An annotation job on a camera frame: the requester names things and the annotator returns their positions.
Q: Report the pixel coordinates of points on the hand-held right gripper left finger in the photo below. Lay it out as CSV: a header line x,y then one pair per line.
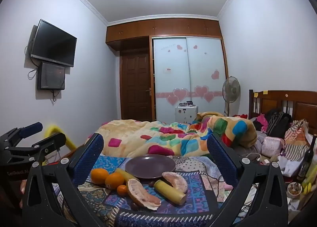
x,y
92,152

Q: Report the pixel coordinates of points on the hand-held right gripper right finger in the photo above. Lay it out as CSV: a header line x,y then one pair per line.
x,y
218,154

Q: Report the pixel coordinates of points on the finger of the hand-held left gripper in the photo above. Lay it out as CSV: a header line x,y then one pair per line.
x,y
31,128
53,142

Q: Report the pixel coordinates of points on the large orange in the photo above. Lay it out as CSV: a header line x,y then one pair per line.
x,y
114,180
99,176

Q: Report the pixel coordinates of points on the yellow sugarcane piece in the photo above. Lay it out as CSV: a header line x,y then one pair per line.
x,y
169,191
126,175

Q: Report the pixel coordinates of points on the small mandarin orange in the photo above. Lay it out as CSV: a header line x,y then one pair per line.
x,y
121,189

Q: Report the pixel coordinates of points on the peeled pomelo piece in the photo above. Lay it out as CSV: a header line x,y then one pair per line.
x,y
177,180
143,196

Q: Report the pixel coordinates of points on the dark purple plate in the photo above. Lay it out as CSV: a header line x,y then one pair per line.
x,y
149,166

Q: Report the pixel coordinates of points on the yellow foam tube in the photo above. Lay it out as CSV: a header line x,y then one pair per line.
x,y
71,144

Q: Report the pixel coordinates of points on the patterned blue patchwork cloth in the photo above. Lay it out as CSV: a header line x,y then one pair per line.
x,y
198,192

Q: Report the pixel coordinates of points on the small white cabinet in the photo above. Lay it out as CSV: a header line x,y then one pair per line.
x,y
185,114

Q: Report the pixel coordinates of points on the pink pouch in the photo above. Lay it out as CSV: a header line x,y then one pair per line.
x,y
272,145

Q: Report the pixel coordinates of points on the pink clothing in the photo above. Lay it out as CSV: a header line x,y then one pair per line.
x,y
262,120

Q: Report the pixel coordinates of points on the colourful patch blanket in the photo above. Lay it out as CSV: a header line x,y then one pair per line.
x,y
153,137

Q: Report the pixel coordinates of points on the standing electric fan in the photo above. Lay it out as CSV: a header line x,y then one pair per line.
x,y
231,90

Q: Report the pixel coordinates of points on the small dark round fruit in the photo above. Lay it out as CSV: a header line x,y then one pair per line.
x,y
151,184

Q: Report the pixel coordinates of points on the black backpack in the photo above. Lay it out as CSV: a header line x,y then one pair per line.
x,y
278,123

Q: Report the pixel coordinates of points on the brown wooden door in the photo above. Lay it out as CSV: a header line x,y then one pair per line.
x,y
135,85

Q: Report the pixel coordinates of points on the striped bag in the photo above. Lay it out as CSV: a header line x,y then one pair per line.
x,y
296,135

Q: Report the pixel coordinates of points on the small round bowl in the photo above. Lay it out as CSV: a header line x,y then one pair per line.
x,y
294,188

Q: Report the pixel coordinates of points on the dark wine bottle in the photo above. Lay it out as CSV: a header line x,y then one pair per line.
x,y
305,160

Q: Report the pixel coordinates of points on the wooden wardrobe with glass doors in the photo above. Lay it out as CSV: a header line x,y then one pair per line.
x,y
188,68

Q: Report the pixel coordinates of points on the wooden bed headboard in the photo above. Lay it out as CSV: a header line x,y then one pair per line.
x,y
297,104

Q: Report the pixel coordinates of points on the yellow bananas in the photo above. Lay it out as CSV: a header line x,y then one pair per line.
x,y
309,182

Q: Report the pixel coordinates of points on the small black wall monitor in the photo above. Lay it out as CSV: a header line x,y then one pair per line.
x,y
50,76

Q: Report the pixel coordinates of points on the black wall television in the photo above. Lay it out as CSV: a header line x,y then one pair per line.
x,y
54,43

